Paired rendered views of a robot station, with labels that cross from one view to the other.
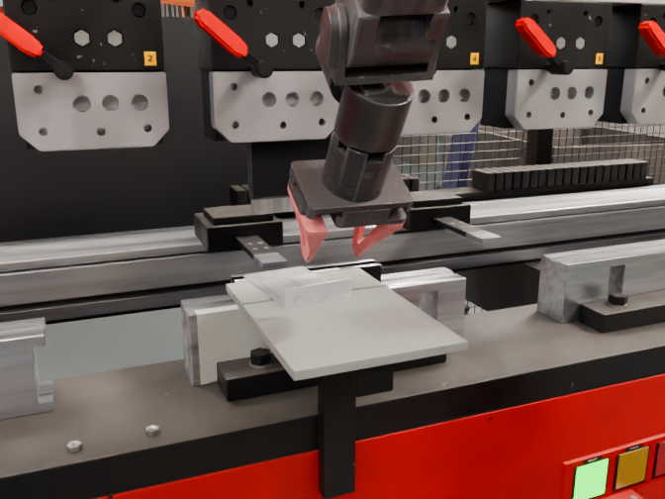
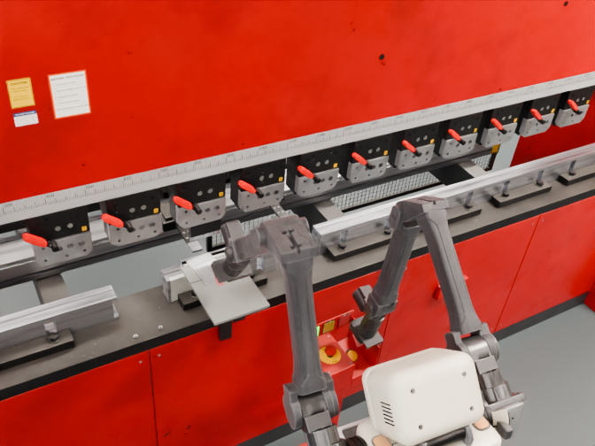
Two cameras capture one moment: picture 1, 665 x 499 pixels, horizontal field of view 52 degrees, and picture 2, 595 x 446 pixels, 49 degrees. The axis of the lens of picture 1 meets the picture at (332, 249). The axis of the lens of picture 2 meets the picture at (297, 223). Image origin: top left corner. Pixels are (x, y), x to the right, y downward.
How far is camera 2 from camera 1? 137 cm
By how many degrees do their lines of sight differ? 25
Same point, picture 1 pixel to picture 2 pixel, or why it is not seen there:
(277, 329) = (205, 299)
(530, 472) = not seen: hidden behind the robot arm
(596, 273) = (334, 235)
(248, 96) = (191, 213)
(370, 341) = (237, 305)
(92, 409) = (134, 317)
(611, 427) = (332, 299)
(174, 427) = (167, 325)
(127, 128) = (147, 233)
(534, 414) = not seen: hidden behind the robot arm
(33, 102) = (116, 233)
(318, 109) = (217, 211)
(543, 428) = not seen: hidden behind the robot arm
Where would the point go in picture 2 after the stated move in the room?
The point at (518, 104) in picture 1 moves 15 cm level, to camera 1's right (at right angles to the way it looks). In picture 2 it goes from (298, 189) to (344, 188)
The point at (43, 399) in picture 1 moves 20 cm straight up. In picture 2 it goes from (114, 314) to (108, 267)
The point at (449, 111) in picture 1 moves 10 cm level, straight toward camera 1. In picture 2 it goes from (270, 198) to (267, 219)
